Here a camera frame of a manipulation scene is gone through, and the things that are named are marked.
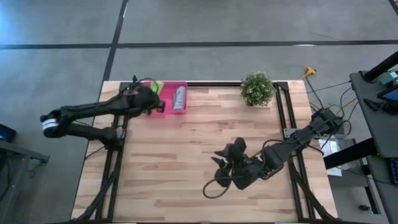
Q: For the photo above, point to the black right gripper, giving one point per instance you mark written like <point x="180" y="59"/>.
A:
<point x="248" y="172"/>

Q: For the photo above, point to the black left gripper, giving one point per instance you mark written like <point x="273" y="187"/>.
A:
<point x="146" y="98"/>

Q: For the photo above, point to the green microfiber towel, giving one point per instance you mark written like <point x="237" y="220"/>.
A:
<point x="157" y="86"/>

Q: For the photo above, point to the grey microfiber towel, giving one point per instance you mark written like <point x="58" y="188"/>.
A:
<point x="179" y="98"/>

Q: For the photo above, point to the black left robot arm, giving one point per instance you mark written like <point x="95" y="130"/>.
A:
<point x="93" y="109"/>

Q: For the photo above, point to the pink plastic basket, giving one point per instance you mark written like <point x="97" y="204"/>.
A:
<point x="169" y="96"/>

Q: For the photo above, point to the potted artificial plant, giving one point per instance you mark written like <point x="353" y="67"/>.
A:
<point x="257" y="88"/>

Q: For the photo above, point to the black desk leg bar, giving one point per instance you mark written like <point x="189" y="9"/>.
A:
<point x="351" y="154"/>

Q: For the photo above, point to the grey metal stand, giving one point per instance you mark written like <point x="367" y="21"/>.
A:
<point x="18" y="152"/>

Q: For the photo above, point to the black box with blue light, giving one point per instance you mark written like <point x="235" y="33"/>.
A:
<point x="7" y="133"/>

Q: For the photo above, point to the small black floor object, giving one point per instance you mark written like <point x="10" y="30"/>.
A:
<point x="363" y="208"/>

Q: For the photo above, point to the small black desk device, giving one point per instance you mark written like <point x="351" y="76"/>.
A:
<point x="371" y="105"/>

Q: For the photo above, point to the grey side desk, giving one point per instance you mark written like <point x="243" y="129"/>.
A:
<point x="382" y="133"/>

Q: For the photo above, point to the dark keyboard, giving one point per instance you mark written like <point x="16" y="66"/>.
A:
<point x="395" y="171"/>

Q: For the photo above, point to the tablet with blue screen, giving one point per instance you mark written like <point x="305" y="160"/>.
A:
<point x="390" y="96"/>

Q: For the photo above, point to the black monitor pole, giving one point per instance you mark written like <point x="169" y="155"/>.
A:
<point x="381" y="67"/>

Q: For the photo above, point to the teal box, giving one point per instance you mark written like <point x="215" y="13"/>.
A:
<point x="390" y="77"/>

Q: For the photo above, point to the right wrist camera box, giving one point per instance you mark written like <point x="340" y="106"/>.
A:
<point x="241" y="143"/>

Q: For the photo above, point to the black metal table frame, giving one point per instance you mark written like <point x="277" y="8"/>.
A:
<point x="217" y="84"/>

